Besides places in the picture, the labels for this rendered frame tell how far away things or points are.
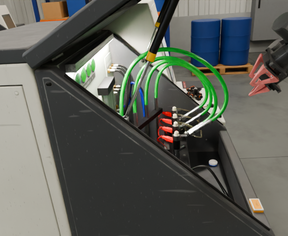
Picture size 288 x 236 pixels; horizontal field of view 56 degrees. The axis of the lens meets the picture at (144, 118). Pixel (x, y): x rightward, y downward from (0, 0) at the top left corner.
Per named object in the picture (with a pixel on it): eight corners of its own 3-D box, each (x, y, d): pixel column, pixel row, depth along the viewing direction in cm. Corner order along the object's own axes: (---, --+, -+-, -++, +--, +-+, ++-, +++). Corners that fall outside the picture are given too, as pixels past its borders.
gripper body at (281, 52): (267, 66, 79) (290, 48, 74) (263, 50, 86) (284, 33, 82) (281, 79, 80) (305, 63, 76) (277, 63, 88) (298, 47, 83)
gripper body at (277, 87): (257, 70, 105) (274, 56, 101) (275, 89, 106) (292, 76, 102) (258, 74, 99) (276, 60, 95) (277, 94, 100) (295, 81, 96)
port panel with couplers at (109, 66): (119, 126, 123) (112, 57, 110) (112, 126, 123) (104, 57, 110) (123, 114, 134) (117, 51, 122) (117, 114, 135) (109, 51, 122)
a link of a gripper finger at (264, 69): (243, 82, 84) (270, 62, 78) (242, 70, 89) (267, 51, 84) (258, 95, 86) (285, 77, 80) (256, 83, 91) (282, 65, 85)
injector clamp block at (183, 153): (190, 199, 109) (190, 167, 102) (165, 199, 110) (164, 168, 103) (184, 153, 139) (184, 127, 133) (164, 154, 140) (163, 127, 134)
